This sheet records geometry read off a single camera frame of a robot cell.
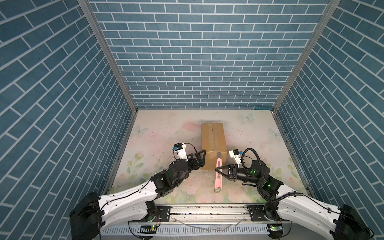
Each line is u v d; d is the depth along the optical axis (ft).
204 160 2.25
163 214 2.41
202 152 2.31
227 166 2.22
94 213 1.32
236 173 2.14
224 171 2.23
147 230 2.37
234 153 2.32
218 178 2.23
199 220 2.41
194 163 2.14
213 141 2.63
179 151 2.19
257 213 2.40
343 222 1.39
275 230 2.42
